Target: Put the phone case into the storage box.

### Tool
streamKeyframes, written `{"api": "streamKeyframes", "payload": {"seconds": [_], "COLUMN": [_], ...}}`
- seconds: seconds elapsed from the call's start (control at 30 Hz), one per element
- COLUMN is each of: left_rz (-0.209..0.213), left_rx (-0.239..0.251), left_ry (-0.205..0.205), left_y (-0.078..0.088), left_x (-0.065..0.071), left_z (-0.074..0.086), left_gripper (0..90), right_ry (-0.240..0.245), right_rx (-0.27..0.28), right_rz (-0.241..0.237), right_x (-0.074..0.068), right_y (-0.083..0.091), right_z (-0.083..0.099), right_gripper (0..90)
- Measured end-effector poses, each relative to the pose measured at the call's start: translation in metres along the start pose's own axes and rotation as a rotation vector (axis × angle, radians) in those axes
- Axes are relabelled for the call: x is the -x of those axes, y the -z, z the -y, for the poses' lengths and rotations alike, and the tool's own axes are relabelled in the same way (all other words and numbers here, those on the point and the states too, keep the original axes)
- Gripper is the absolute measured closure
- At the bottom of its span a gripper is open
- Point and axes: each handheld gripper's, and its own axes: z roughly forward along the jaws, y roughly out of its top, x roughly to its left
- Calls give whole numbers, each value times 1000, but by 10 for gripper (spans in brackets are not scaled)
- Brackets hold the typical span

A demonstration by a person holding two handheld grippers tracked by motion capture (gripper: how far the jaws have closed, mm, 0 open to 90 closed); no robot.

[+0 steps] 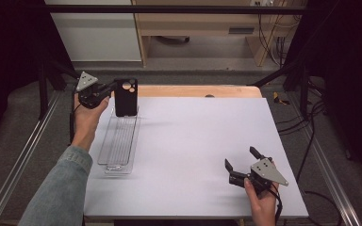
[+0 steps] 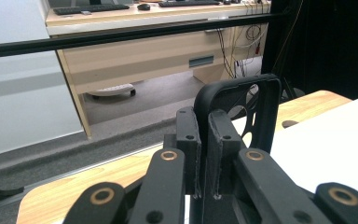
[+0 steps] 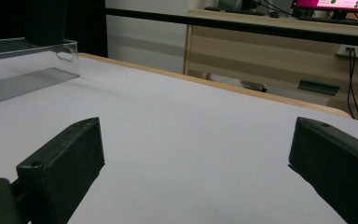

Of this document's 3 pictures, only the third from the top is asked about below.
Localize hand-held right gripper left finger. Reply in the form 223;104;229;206
16;116;106;224

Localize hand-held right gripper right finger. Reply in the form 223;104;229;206
288;116;358;224

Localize clear plastic bin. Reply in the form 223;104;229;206
0;36;81;108

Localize light wooden desk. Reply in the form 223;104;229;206
182;8;358;121

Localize black curtain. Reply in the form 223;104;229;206
0;0;109;59

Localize black keyboard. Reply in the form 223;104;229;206
297;16;358;28
203;6;266;17

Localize pink screen monitor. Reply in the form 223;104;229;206
291;0;358;21

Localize black horizontal bar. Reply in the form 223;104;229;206
104;7;358;49

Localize black power cable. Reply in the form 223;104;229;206
346;48;358;121

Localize white wall power outlet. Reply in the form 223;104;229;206
336;44;358;61

